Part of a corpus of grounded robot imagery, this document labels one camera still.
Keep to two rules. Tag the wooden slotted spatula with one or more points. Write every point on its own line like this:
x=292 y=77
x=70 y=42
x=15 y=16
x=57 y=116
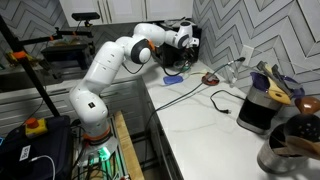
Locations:
x=303 y=146

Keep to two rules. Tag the purple silicone utensil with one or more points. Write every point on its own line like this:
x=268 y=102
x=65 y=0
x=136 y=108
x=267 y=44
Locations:
x=259 y=81

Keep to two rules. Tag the brushed silver cutlery holder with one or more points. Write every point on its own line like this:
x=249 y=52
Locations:
x=273 y=160

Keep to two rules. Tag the black and silver coffee maker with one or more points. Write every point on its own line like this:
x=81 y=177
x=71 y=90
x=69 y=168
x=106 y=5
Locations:
x=256 y=113

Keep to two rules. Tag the grey kitchen tongs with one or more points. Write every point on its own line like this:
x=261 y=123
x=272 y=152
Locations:
x=263 y=68

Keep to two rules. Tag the black microwave oven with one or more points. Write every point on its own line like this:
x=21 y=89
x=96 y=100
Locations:
x=165 y=58

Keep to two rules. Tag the black stereo camera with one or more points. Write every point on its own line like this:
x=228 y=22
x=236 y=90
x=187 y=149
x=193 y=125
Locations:
x=85 y=16

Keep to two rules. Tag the black equipment bag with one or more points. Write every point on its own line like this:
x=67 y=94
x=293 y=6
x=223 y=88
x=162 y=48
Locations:
x=50 y=150

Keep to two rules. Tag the light shaker base cabinet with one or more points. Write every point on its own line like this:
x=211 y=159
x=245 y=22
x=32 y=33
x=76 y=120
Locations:
x=126 y=100

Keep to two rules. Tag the white wall outlet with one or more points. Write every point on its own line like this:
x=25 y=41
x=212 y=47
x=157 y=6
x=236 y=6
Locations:
x=248 y=51

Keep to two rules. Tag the wooden plank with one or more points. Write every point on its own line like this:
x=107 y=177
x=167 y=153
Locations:
x=128 y=150

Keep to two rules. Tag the black camera stand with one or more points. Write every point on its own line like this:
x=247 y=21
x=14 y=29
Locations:
x=31 y=71

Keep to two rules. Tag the clear plastic food container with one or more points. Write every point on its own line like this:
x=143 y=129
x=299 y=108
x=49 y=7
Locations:
x=182 y=68

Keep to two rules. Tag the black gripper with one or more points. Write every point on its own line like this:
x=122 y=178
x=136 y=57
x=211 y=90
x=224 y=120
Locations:
x=189 y=53

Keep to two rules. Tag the black countertop appliance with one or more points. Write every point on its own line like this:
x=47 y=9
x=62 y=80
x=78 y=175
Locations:
x=66 y=55

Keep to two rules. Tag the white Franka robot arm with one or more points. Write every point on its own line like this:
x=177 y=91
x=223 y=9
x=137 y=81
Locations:
x=100 y=73

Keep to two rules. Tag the yellow red emergency stop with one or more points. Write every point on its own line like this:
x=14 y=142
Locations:
x=35 y=128

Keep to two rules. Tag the blue plastic lid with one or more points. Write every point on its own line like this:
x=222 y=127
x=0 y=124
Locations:
x=173 y=80

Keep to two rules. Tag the black slotted spoon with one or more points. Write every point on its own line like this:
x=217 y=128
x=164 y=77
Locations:
x=300 y=128

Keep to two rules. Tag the small clear bottle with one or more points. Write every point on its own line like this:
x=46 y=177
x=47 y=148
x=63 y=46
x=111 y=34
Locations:
x=233 y=78

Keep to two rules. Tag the small red dish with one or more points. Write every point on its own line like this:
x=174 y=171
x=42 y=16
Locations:
x=210 y=81

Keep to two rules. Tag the yellow wooden spoon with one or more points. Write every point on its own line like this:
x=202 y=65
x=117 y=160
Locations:
x=280 y=96

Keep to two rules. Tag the white upper cabinets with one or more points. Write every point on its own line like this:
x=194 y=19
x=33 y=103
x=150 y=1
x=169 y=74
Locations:
x=126 y=10

